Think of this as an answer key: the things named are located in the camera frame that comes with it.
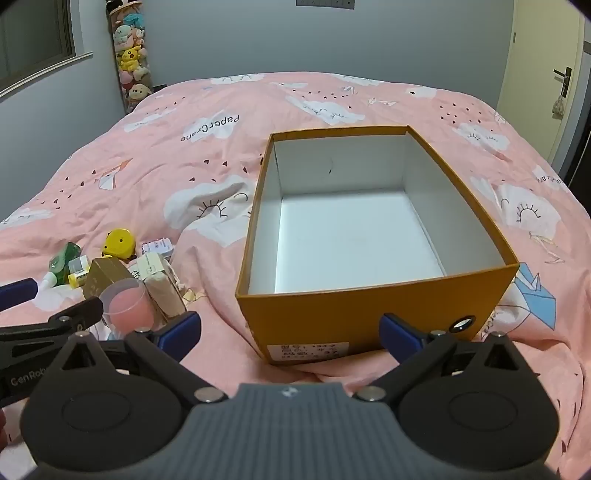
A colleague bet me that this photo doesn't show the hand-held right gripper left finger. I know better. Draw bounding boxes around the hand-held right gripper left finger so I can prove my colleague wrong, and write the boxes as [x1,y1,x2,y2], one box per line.
[46,311,229,404]

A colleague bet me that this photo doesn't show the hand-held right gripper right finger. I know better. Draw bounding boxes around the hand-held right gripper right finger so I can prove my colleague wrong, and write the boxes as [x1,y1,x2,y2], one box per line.
[353,313,536,403]

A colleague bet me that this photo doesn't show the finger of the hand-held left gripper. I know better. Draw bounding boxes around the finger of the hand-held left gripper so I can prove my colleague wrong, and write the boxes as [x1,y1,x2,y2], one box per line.
[0,296,105,344]
[0,277,38,312]

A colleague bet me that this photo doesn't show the white printed paper box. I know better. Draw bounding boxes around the white printed paper box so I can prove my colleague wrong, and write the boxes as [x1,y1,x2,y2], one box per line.
[133,255,188,320]

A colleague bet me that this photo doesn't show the orange cardboard box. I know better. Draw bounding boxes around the orange cardboard box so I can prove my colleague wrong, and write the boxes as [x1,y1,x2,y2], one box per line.
[235,126,522,366]

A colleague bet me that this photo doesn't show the small yellow white bottle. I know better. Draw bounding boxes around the small yellow white bottle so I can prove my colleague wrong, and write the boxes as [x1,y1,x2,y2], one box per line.
[67,257,92,288]

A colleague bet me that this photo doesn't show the gold box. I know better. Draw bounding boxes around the gold box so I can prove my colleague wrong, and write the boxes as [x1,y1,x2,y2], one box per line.
[82,257,136,302]

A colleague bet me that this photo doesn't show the pink plastic cup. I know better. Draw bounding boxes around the pink plastic cup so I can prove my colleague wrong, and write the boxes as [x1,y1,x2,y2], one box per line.
[100,279,158,334]

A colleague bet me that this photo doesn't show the green bottle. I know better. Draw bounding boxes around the green bottle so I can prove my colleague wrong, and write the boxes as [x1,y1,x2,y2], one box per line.
[39,242,83,291]

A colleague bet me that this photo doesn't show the yellow duck toy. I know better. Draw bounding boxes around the yellow duck toy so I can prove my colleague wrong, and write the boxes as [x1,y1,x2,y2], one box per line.
[102,229,136,260]

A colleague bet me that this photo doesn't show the small pink white box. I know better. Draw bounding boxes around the small pink white box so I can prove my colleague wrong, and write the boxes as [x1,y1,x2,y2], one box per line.
[140,237,174,260]

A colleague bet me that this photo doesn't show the pink printed blanket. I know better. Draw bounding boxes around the pink printed blanket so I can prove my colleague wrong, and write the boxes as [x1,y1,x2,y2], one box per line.
[0,71,591,480]

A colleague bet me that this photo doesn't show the window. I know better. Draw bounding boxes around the window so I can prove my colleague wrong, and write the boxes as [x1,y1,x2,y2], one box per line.
[0,0,94,97]

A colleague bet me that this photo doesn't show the tube of plush toys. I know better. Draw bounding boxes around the tube of plush toys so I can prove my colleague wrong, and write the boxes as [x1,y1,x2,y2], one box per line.
[105,0,154,114]

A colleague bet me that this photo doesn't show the pale yellow door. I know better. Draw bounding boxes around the pale yellow door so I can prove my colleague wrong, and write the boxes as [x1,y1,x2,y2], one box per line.
[495,0,591,172]

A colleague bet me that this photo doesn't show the black door handle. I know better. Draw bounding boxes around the black door handle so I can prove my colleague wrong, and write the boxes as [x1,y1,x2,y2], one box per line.
[553,67,574,99]

